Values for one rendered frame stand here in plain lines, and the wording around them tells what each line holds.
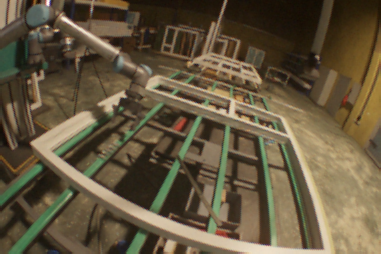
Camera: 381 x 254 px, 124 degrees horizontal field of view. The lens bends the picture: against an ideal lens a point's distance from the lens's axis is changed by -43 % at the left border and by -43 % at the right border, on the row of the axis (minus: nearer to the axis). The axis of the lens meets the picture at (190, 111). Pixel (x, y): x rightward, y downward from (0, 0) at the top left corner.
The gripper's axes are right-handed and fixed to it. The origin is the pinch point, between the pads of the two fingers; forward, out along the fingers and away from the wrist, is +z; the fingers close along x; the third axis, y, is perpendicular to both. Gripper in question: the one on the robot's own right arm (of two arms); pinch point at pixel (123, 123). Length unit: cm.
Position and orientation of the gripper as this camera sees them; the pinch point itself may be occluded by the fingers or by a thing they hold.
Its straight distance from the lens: 97.4
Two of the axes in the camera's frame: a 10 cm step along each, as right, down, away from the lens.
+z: -3.0, 9.3, -2.1
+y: 0.1, 2.3, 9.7
